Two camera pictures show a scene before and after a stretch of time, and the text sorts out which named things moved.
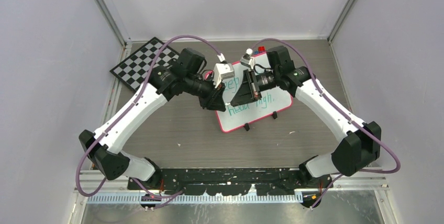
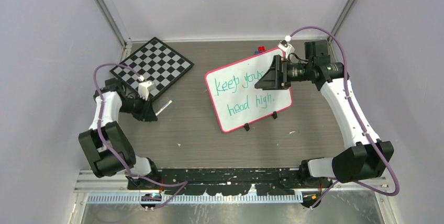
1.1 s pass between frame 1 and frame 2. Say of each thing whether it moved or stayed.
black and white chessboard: stayed
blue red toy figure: stayed
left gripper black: moved
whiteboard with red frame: stayed
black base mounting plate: stayed
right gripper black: moved
